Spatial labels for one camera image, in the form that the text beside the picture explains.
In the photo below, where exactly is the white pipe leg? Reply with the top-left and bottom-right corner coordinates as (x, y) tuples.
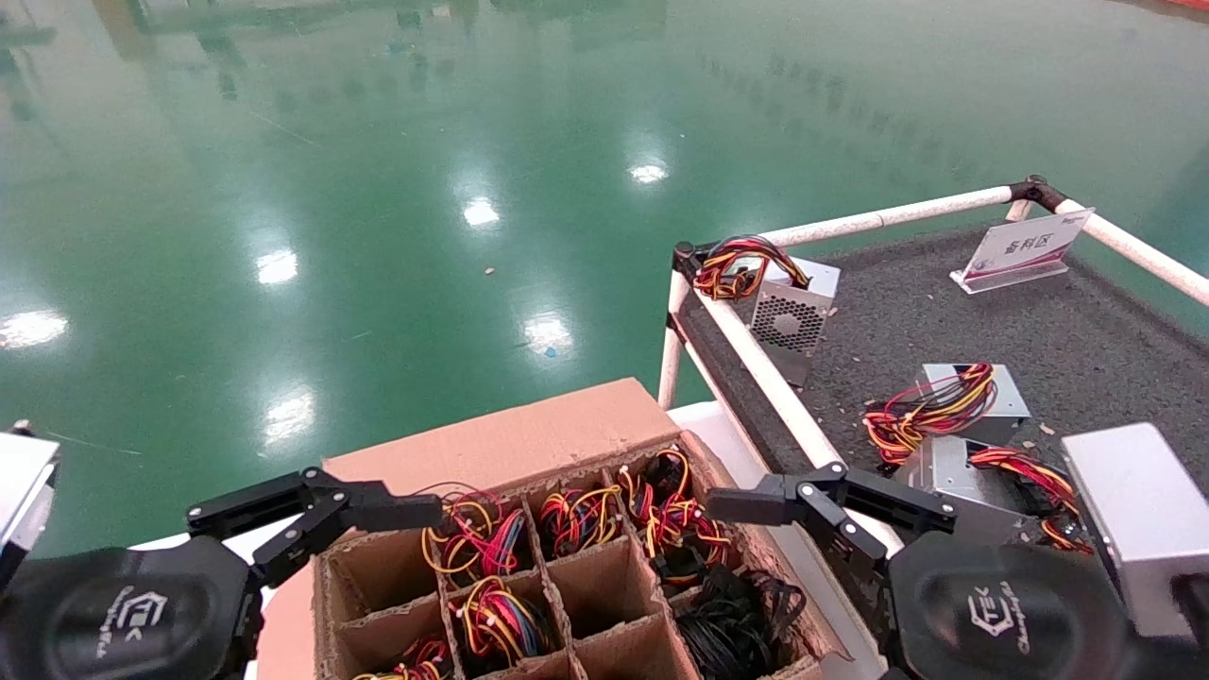
(656, 269), (695, 412)

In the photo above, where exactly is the cardboard divider grid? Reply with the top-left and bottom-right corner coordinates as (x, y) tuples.
(316, 444), (823, 680)

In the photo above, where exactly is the grey power supply centre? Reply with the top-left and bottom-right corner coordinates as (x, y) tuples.
(1063, 423), (1209, 643)

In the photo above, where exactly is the silver power supply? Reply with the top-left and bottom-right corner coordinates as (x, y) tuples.
(420, 484), (530, 579)
(692, 234), (842, 388)
(354, 636), (452, 680)
(458, 576), (558, 662)
(647, 496), (736, 587)
(538, 484), (624, 558)
(893, 434), (1097, 558)
(862, 362), (1032, 468)
(616, 449), (692, 516)

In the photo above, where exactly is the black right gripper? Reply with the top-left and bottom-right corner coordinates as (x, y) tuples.
(707, 463), (1209, 680)

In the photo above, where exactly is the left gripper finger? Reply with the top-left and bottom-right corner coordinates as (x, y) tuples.
(186, 467), (445, 588)

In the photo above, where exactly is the clear acrylic sign stand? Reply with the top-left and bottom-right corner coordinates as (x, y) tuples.
(949, 206), (1097, 296)

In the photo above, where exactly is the black cable bundle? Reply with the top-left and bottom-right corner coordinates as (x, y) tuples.
(675, 565), (809, 680)

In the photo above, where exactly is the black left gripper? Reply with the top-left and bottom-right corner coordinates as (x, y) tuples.
(0, 536), (263, 680)

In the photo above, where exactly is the black pipe corner connector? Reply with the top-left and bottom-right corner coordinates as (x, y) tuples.
(1009, 175), (1068, 213)
(673, 241), (719, 284)

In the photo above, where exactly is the brown cardboard box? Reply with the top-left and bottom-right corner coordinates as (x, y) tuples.
(257, 378), (851, 680)

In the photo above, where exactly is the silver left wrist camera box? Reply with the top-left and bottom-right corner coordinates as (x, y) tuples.
(0, 430), (60, 591)

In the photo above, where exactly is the white pipe rail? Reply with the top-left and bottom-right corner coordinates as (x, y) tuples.
(1056, 196), (1209, 308)
(760, 185), (1016, 248)
(690, 279), (908, 558)

